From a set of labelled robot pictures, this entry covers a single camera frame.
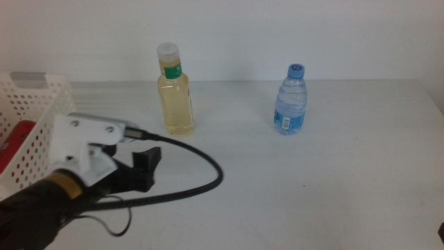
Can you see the red soda can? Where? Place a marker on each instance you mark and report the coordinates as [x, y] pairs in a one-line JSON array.
[[19, 135]]

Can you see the white perforated plastic basket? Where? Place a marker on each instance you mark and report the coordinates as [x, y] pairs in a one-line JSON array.
[[55, 78]]

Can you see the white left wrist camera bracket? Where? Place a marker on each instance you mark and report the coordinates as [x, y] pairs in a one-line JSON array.
[[69, 146]]

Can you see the yellow liquid bottle green label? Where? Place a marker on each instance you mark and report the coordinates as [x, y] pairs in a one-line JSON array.
[[175, 104]]

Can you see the clear water bottle blue cap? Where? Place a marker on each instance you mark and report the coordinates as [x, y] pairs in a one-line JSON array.
[[290, 104]]

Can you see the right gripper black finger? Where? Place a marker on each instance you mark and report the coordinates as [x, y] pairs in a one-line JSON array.
[[442, 232]]

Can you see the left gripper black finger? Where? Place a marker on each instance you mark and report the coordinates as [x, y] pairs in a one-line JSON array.
[[147, 158], [109, 150]]

